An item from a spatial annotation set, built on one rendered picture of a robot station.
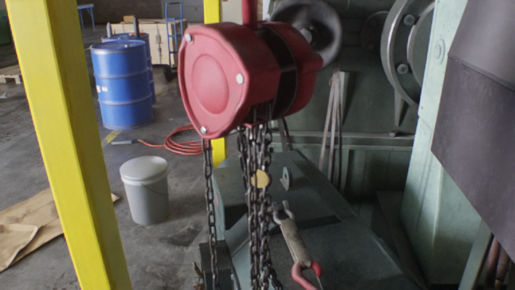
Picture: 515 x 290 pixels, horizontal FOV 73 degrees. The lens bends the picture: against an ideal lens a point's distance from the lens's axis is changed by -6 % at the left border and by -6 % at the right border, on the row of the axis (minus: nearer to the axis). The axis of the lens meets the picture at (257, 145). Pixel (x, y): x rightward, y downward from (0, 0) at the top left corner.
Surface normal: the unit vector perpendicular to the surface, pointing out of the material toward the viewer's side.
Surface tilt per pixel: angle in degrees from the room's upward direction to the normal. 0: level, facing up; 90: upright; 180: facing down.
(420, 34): 90
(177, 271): 0
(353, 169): 90
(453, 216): 72
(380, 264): 0
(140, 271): 0
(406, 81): 90
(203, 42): 90
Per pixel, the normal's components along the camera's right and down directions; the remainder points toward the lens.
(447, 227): -0.08, 0.11
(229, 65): -0.73, 0.29
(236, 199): 0.00, -0.91
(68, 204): -0.09, 0.41
